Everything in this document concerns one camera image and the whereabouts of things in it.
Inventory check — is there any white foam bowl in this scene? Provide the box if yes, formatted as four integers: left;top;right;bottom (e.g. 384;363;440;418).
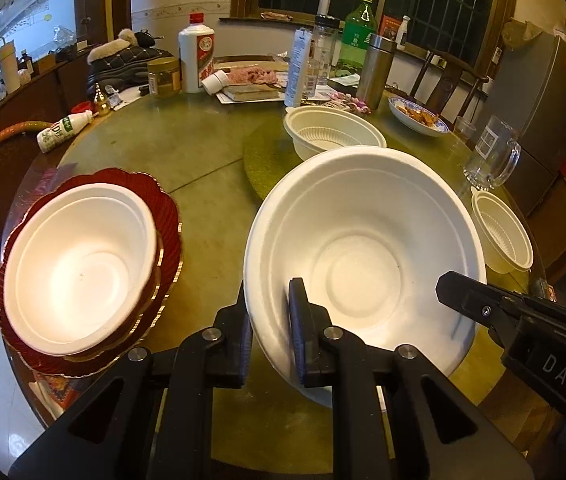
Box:
243;146;487;386
2;183;157;356

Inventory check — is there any ribbed plastic bowl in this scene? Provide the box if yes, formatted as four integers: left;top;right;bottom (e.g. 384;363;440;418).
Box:
283;106;387;160
470;188;534;274

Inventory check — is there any white foam bowl on plates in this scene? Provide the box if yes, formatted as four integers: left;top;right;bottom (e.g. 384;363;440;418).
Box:
2;183;157;356

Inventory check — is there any magazine under plates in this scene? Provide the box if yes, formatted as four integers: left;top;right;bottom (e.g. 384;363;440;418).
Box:
28;372;82;419

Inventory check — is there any glass mug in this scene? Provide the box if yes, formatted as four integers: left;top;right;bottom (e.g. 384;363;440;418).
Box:
463;115;522;191

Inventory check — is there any plate of snacks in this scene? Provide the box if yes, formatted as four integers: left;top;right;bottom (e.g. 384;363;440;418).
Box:
388;96;451;136

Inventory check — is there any small glass perfume bottle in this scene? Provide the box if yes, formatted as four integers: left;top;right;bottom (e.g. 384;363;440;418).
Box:
93;84;111;117

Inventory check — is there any white milk bottle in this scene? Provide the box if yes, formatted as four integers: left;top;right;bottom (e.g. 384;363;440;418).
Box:
37;110;93;153

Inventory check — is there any white carton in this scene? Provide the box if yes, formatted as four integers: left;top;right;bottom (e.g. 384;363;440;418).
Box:
284;28;312;107

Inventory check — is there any gold jar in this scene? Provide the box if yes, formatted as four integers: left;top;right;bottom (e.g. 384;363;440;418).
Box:
147;56;181;98

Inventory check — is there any steel thermos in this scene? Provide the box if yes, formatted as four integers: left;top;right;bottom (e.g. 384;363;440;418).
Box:
356;34;397;110

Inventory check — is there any white liquor bottle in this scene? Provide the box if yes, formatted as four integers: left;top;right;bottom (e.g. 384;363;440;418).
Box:
178;12;215;93

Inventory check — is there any clear plastic bottle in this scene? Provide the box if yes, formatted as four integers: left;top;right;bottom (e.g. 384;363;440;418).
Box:
312;14;339;86

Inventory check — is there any green soda bottle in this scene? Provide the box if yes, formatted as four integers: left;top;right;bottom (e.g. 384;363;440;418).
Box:
336;0;377;74

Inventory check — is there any white tumbler with handle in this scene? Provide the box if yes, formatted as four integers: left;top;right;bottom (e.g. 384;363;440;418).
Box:
0;38;21;94

